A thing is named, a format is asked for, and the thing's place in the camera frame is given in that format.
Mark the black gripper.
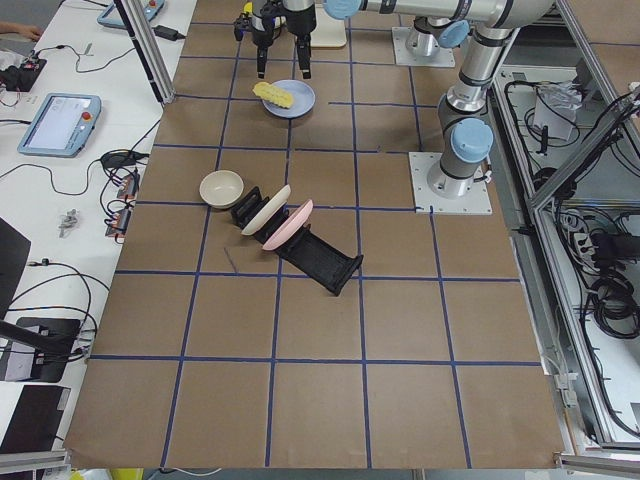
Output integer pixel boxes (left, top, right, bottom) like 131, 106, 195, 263
251, 0, 316, 79

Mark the bread piece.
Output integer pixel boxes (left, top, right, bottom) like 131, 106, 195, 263
252, 81, 295, 109

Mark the blue plate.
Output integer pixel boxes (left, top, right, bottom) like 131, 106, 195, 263
262, 79, 316, 119

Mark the cream plate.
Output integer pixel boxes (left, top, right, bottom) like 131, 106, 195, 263
241, 184, 291, 236

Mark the pink plate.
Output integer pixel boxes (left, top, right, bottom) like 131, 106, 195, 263
262, 199, 314, 251

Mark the cream tray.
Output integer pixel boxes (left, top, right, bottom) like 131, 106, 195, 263
311, 5, 347, 48

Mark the black power adapter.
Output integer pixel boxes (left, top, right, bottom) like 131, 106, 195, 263
153, 25, 186, 41

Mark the cream bowl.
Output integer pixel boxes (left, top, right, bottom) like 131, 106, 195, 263
199, 170, 244, 209

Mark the far teach pendant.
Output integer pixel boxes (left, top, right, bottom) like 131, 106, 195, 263
97, 0, 169, 29

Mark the teach pendant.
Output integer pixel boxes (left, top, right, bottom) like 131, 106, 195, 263
17, 93, 102, 158
97, 0, 169, 29

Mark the black dish rack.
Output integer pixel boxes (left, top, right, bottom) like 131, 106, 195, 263
231, 187, 364, 296

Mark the near teach pendant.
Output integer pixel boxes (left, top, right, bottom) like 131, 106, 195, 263
17, 93, 102, 158

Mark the black monitor stand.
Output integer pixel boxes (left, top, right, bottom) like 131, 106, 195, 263
1, 317, 81, 383

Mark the aluminium frame post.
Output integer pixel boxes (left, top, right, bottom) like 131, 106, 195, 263
114, 0, 176, 105

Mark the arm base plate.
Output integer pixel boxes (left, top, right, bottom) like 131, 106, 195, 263
409, 152, 493, 216
391, 27, 455, 68

